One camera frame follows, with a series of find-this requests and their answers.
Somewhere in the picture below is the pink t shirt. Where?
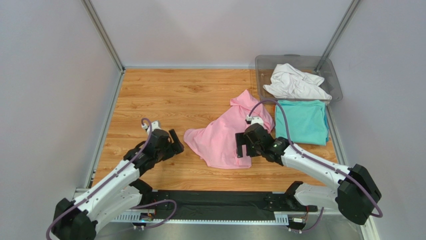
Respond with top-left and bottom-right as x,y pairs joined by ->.
183,89 -> 259,169

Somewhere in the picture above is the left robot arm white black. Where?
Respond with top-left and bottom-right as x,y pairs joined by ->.
45,128 -> 184,240

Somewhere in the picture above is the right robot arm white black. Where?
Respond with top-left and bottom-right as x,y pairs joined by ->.
235,123 -> 382,225

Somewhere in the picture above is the folded teal t shirt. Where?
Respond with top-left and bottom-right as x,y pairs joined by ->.
274,100 -> 329,146

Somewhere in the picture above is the crumpled white t shirt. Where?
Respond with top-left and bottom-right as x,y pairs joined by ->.
263,63 -> 332,101

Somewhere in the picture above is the clear plastic bin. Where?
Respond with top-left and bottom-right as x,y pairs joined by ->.
255,54 -> 343,105

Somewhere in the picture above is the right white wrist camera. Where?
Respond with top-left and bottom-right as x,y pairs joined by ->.
245,115 -> 265,128

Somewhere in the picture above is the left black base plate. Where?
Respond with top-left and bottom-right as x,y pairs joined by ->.
144,190 -> 174,213

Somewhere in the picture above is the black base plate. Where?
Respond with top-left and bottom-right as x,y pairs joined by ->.
144,190 -> 174,213
264,192 -> 319,213

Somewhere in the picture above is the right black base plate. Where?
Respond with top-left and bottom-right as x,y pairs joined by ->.
264,192 -> 319,213

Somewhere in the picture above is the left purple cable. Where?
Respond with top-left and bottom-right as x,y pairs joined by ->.
45,117 -> 178,240

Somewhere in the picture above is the purple cable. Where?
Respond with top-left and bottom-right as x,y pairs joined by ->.
246,99 -> 384,233
45,117 -> 178,240

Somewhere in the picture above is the left aluminium corner post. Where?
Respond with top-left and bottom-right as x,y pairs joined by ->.
81,0 -> 126,74

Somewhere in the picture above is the aluminium corner post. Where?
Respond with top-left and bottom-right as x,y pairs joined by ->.
81,0 -> 126,74
314,0 -> 362,71

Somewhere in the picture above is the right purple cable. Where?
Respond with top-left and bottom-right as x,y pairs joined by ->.
246,99 -> 384,233

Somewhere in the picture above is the right aluminium corner post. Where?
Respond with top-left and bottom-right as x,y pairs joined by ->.
314,0 -> 362,71

